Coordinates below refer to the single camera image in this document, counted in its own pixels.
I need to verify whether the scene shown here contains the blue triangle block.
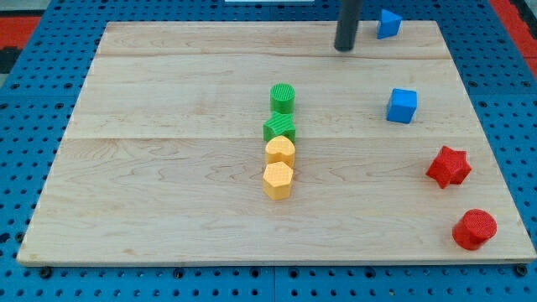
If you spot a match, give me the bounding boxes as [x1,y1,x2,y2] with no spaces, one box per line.
[377,9,403,39]

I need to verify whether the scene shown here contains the yellow heart block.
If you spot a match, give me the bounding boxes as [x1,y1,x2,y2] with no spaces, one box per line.
[265,135,296,168]

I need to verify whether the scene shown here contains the yellow hexagon block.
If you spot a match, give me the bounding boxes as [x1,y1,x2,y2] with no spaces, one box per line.
[263,162,294,200]

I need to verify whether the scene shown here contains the green star block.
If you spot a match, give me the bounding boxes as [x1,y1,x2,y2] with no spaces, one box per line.
[263,112,296,143]

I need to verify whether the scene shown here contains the green cylinder block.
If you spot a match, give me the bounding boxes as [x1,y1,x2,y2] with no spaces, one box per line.
[269,83,295,114]

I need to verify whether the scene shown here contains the wooden board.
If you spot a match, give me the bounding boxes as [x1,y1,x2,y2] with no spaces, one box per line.
[17,21,536,267]

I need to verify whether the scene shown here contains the blue cube block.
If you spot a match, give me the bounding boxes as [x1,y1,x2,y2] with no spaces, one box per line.
[386,88,418,124]

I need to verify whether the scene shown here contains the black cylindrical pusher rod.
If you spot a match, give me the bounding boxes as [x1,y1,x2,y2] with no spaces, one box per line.
[334,0,363,52]

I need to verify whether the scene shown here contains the red star block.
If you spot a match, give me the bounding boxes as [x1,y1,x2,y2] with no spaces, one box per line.
[425,146,472,189]

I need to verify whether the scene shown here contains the red cylinder block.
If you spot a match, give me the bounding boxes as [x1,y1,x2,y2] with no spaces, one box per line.
[451,209,498,251]

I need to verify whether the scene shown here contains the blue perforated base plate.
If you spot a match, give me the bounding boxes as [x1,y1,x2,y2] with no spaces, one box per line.
[1,1,536,301]

